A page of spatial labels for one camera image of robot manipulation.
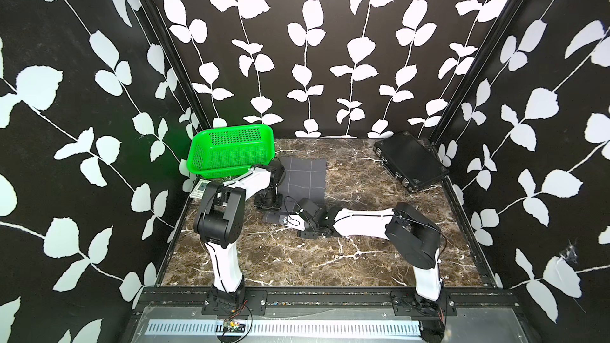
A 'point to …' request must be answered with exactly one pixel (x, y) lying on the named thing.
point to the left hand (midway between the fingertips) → (272, 207)
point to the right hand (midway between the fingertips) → (299, 217)
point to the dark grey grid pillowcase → (303, 178)
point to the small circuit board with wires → (231, 326)
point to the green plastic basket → (217, 152)
